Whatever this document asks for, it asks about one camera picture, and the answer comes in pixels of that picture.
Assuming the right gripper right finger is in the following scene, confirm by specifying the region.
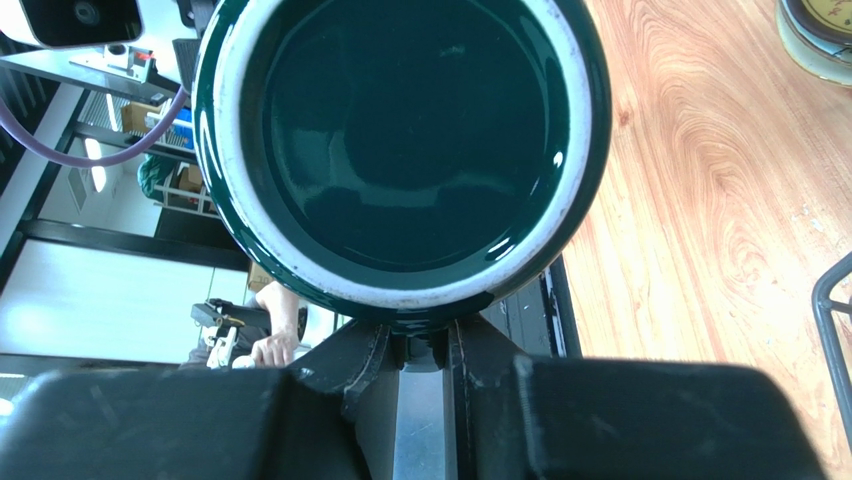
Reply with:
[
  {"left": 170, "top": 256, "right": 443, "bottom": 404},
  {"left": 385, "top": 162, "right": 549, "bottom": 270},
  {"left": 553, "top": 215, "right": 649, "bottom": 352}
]
[{"left": 447, "top": 315, "right": 825, "bottom": 479}]

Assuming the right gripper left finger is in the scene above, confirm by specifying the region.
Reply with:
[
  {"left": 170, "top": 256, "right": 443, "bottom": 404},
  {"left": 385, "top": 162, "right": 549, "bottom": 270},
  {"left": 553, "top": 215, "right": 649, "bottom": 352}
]
[{"left": 1, "top": 321, "right": 390, "bottom": 479}]

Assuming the dark green mug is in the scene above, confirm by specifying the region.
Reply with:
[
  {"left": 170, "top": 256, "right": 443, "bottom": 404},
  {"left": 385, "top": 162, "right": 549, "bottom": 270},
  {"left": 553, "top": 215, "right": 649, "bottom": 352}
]
[{"left": 193, "top": 1, "right": 613, "bottom": 330}]

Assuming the light green flower plate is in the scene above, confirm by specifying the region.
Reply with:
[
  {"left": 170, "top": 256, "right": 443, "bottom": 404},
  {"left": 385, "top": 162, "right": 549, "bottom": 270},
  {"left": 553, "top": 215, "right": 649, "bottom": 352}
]
[{"left": 775, "top": 0, "right": 851, "bottom": 88}]

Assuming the yellow patterned black-rim plate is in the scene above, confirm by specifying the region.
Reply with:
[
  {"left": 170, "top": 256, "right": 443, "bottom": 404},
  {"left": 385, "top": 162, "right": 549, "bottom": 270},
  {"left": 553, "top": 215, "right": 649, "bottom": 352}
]
[{"left": 787, "top": 0, "right": 851, "bottom": 45}]

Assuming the background person forearm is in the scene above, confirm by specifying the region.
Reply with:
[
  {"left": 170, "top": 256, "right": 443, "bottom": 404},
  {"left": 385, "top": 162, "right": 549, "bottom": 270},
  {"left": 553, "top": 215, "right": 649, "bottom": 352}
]
[{"left": 255, "top": 282, "right": 300, "bottom": 338}]

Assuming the background person hand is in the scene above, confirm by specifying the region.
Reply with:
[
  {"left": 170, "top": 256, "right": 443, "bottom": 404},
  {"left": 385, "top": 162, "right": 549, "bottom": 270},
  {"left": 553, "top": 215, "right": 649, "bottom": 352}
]
[{"left": 250, "top": 332, "right": 300, "bottom": 368}]

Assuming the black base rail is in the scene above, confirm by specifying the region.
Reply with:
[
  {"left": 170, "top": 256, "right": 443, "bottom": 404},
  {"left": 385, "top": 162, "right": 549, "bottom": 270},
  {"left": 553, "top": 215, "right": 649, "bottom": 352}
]
[{"left": 482, "top": 256, "right": 583, "bottom": 358}]

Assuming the grey wire dish rack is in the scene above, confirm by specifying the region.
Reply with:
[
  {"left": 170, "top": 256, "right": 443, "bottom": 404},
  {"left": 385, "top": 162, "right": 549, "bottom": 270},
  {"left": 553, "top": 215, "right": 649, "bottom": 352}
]
[{"left": 811, "top": 253, "right": 851, "bottom": 447}]

